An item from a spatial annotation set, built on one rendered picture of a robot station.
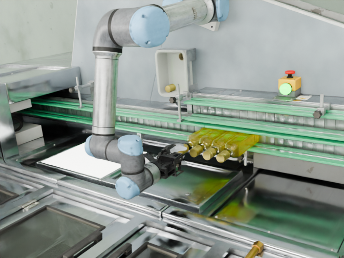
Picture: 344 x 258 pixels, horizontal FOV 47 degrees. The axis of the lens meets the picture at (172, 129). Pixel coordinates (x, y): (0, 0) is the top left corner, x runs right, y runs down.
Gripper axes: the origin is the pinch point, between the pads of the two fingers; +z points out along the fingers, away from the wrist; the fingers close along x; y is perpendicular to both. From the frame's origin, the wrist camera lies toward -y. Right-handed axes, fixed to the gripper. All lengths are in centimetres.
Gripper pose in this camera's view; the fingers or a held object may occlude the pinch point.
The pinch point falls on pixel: (180, 151)
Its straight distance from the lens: 150.7
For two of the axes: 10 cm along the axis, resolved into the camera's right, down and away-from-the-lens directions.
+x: -0.7, -9.5, -3.2
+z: 5.8, -3.0, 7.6
